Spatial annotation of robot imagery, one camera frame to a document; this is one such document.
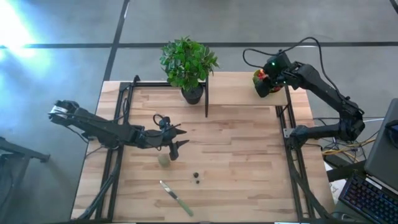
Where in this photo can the brown green kiwi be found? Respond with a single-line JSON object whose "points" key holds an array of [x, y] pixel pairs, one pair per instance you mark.
{"points": [[163, 161]]}

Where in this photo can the grey laptop backlit keyboard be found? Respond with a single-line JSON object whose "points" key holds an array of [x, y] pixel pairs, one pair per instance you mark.
{"points": [[382, 149]]}

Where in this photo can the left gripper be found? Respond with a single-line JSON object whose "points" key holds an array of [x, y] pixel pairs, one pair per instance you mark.
{"points": [[164, 138]]}

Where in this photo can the black metal stand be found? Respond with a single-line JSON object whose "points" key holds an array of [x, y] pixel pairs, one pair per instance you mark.
{"points": [[18, 149]]}

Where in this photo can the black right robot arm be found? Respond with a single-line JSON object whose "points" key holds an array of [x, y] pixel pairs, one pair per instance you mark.
{"points": [[323, 90]]}

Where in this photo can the wooden shelf black metal legs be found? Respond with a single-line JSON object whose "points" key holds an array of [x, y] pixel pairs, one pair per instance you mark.
{"points": [[230, 90]]}

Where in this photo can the white paper sheet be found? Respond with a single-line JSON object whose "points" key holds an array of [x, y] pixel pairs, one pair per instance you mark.
{"points": [[337, 189]]}

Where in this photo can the black box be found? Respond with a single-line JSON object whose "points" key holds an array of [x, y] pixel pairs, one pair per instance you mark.
{"points": [[332, 161]]}

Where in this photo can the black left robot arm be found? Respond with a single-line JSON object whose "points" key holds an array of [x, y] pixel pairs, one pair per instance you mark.
{"points": [[102, 130]]}

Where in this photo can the dark cherry green stem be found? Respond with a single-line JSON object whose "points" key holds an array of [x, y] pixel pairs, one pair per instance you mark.
{"points": [[196, 175]]}

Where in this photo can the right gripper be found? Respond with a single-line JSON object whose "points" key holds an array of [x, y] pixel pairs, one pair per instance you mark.
{"points": [[275, 70]]}

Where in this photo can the potted green plant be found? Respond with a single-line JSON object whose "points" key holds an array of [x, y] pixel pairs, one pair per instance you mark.
{"points": [[186, 62]]}

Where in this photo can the green plastic colander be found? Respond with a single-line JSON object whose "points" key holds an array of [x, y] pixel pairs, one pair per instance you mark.
{"points": [[254, 80]]}

